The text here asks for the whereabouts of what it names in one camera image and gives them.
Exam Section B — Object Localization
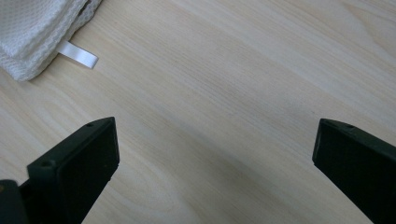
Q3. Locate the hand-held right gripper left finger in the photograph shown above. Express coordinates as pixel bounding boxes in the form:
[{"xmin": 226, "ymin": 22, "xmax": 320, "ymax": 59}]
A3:
[{"xmin": 19, "ymin": 117, "xmax": 120, "ymax": 224}]

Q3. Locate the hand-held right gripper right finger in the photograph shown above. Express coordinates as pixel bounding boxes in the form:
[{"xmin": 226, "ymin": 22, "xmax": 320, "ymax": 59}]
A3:
[{"xmin": 312, "ymin": 118, "xmax": 396, "ymax": 224}]

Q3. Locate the white mesh zipper bag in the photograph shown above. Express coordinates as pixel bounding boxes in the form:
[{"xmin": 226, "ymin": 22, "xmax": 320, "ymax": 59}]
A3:
[{"xmin": 0, "ymin": 0, "xmax": 104, "ymax": 82}]

